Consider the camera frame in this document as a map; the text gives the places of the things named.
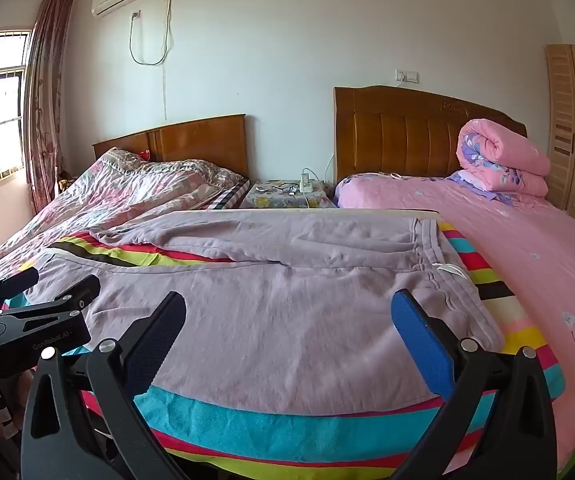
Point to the floral pink curtain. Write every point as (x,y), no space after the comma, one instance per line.
(47,85)

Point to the red plaid bed sheet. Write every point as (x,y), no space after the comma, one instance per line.
(230,196)

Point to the rolled pink floral quilt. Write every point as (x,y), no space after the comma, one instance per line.
(502,155)

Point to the wooden nightstand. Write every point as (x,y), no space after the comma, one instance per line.
(397,135)

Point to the nightstand with printed cloth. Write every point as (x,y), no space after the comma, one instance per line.
(277,201)

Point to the lilac pants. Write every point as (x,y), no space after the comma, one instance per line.
(292,310)

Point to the yellow plush toy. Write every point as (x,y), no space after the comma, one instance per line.
(64,181)

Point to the black eyeglasses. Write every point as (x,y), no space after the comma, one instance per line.
(283,189)

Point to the white wall socket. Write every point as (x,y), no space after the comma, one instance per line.
(406,75)

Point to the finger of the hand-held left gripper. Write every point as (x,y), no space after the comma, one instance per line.
(77,292)
(17,280)

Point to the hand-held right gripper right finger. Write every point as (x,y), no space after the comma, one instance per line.
(420,345)

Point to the pink bed sheet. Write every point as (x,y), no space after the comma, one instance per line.
(517,240)

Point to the white power strip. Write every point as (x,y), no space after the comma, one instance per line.
(306,183)

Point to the rainbow striped blanket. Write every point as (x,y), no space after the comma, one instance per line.
(267,425)

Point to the plain wooden headboard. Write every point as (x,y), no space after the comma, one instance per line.
(197,142)

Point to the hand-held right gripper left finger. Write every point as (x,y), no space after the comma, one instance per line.
(160,335)

